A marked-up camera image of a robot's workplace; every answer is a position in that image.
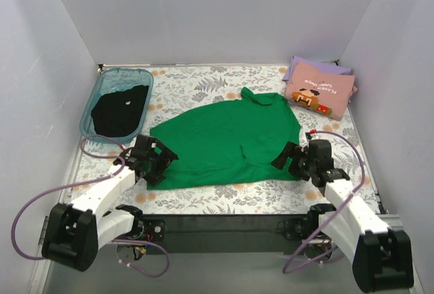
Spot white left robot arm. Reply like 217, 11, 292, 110
41, 135, 178, 272

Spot lavender folded t shirt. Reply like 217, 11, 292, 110
282, 56, 359, 105

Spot green t shirt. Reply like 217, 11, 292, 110
150, 87, 301, 190

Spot aluminium frame rail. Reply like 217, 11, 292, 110
28, 215, 118, 294

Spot blue plastic basket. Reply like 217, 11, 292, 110
79, 68, 154, 144

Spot pink folded t shirt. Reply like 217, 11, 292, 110
285, 62, 356, 121

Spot black t shirt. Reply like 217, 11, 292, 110
91, 85, 149, 138

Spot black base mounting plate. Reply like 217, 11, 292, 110
129, 213, 318, 254

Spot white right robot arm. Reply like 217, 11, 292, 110
271, 140, 414, 293

